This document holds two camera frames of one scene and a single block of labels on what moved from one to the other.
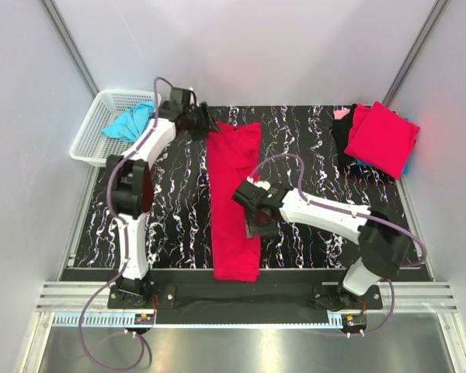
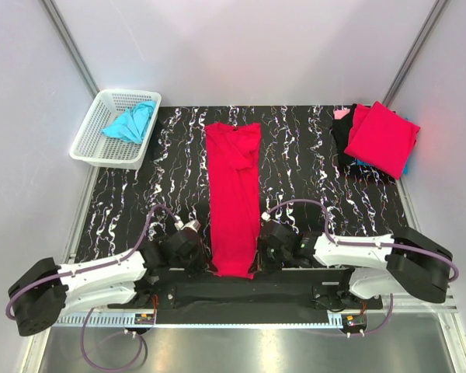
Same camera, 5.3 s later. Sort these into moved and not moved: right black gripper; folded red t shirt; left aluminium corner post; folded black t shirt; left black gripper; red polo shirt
Moved: left black gripper; right black gripper
Not moved: left aluminium corner post; red polo shirt; folded red t shirt; folded black t shirt
